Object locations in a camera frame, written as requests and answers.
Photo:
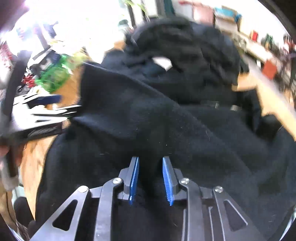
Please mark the person's left hand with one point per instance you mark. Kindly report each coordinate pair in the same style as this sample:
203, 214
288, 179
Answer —
4, 151

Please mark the person's patterned purple clothing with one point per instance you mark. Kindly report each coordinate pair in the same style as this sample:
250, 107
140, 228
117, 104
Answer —
23, 215

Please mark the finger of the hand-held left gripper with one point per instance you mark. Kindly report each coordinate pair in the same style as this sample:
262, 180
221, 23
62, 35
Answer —
62, 112
48, 99

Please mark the red box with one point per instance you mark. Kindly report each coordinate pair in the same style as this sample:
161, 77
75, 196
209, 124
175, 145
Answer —
254, 35

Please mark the black clothes pile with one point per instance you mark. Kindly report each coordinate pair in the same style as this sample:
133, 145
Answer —
175, 34

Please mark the green plastic basket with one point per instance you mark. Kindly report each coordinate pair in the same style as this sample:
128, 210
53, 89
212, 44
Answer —
55, 78

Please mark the orange paper bag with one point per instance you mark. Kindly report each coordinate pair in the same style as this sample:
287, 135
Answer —
270, 69

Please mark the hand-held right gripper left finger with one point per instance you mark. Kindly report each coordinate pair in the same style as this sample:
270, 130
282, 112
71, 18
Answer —
134, 180

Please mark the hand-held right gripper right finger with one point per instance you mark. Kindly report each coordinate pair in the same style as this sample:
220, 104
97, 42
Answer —
168, 180

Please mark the black fleece sweater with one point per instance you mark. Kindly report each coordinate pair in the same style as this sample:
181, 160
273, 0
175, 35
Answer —
150, 120

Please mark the rose pink suitcase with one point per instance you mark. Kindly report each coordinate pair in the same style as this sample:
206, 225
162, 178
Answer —
203, 14

